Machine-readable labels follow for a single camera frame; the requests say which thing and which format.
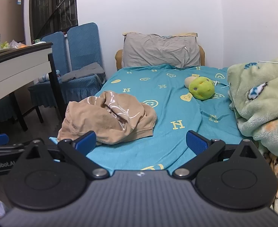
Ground pale yellow cloth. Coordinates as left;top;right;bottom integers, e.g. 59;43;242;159
122;31;198;38

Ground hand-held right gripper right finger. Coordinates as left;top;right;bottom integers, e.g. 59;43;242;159
172;130;258;180

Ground metallic refrigerator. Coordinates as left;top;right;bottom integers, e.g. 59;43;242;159
0;0;25;51

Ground grey folded cloth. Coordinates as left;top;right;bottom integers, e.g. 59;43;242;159
62;62;106;83

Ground dark barred window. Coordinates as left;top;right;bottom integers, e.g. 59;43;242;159
29;0;79;43

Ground clear plastic bag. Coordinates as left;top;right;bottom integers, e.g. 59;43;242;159
9;40;27;49

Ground blue covered chair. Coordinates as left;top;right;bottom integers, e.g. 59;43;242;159
67;22;106;100
28;31;70;124

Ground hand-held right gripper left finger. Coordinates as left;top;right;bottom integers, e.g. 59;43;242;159
23;131;110;180

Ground blue and white toy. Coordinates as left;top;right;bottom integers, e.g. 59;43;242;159
38;70;60;83

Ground green printed fleece blanket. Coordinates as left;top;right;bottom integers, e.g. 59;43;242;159
227;54;278;208

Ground white and black table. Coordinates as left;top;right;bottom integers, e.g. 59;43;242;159
0;41;68;132

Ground teal printed bedsheet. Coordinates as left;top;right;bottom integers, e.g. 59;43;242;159
86;64;248;172

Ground tan printed shirt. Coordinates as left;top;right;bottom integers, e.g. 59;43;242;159
57;90;158;146

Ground green round plush toy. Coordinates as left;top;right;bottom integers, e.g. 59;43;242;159
184;74;215;100

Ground grey pillow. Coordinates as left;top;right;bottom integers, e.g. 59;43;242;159
121;33;201;68

